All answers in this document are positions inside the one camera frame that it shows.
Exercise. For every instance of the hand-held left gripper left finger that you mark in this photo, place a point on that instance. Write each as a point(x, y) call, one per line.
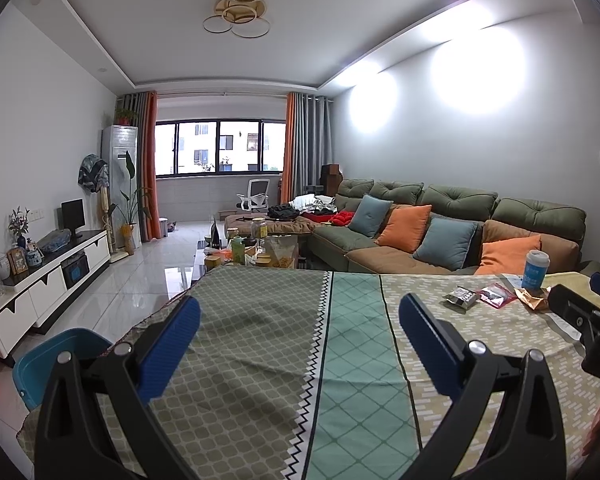
point(170, 345)

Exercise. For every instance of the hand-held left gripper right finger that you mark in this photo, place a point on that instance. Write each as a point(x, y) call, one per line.
point(430, 345)

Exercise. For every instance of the blue plastic bin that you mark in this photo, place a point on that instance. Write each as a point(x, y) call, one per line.
point(50, 360)

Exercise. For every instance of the gold snack packet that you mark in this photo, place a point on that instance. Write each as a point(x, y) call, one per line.
point(532, 300)

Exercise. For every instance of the blue paper cup white lid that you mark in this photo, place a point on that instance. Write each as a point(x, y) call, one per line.
point(535, 270)

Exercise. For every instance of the grey brown biscuit packet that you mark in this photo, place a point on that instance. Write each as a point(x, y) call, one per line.
point(460, 299)

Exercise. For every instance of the brown cushion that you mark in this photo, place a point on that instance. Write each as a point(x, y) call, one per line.
point(560, 252)

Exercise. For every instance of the red snack packet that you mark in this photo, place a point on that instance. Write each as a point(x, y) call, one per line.
point(497, 295)

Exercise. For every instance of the orange cushion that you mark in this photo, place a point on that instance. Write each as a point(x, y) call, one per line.
point(405, 227)
point(505, 257)

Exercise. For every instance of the patterned green beige tablecloth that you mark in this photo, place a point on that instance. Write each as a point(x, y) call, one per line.
point(260, 340)

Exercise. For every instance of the black coffee table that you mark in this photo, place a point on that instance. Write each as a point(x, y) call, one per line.
point(200, 260)

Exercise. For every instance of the cluster of food jars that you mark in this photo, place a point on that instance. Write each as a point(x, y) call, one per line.
point(215, 260)

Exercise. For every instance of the blue cushion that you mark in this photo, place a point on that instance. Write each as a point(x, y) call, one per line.
point(371, 215)
point(445, 244)

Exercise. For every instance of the green bottle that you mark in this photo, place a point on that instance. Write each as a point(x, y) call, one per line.
point(237, 251)

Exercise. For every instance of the tall plant in yellow vase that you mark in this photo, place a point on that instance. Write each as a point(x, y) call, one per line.
point(129, 235)

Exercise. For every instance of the white black TV cabinet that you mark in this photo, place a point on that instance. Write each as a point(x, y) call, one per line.
point(45, 290)

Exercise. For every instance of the beige floor stand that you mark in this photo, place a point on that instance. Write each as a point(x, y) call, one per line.
point(109, 220)

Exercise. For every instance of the white orange snack bag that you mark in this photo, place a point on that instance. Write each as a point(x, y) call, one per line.
point(282, 252)

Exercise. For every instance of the green brown sectional sofa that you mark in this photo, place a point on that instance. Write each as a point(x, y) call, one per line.
point(455, 200)

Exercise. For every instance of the large glass jar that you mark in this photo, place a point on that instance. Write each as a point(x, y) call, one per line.
point(259, 227)

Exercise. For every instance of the red cloth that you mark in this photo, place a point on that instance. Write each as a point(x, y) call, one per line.
point(344, 218)

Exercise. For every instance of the blue patterned bag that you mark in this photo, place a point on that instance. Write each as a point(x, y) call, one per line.
point(55, 242)

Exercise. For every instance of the blue white porcelain jar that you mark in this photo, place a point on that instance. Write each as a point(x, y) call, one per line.
point(34, 257)

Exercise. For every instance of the black monitor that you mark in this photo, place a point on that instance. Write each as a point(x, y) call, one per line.
point(73, 215)

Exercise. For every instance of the white office chair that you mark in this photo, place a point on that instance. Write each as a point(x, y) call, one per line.
point(255, 195)

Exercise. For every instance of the black bag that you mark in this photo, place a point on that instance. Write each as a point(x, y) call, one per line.
point(282, 211)

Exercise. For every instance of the orange grey curtain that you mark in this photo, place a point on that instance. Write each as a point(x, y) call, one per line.
point(147, 170)
point(305, 150)

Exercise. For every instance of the white silver clothing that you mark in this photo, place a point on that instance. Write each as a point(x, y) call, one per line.
point(317, 204)

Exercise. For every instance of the white ceramic jar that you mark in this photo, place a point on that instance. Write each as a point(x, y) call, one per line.
point(0, 266)

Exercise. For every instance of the blue grey hanging jacket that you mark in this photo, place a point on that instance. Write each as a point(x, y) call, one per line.
point(94, 172)

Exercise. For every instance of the white standing air conditioner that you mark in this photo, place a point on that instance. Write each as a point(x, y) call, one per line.
point(120, 160)

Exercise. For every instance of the brown wooden cabinet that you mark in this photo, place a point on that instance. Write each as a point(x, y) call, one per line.
point(331, 180)

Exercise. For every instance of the leafy branch in vase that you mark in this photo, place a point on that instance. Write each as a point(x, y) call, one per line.
point(19, 225)

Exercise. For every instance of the black framed window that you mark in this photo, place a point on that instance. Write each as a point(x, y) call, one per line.
point(220, 147)

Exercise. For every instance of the small green potted plant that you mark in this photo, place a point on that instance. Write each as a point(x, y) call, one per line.
point(126, 117)

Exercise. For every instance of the wooden picture frame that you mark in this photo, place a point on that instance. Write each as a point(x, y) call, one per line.
point(17, 261)

